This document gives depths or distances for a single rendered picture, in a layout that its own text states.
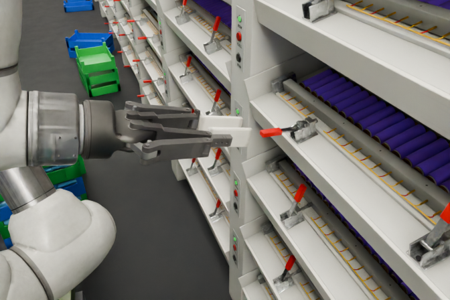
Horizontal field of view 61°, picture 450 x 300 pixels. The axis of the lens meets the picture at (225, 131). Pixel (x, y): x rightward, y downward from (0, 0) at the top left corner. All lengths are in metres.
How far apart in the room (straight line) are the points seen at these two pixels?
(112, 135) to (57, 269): 0.49
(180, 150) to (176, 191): 1.21
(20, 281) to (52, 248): 0.08
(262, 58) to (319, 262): 0.38
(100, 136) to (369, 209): 0.35
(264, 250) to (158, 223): 0.67
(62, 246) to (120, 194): 0.83
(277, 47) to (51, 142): 0.45
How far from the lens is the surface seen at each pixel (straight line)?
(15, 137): 0.47
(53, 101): 0.48
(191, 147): 0.49
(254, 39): 0.72
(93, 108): 0.49
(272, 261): 0.97
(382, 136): 0.61
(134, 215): 1.61
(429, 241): 0.49
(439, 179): 0.56
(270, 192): 0.84
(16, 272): 0.90
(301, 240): 0.75
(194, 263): 1.42
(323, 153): 0.62
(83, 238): 0.94
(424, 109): 0.42
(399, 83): 0.43
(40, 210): 0.92
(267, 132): 0.60
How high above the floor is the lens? 1.11
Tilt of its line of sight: 33 degrees down
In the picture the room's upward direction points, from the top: straight up
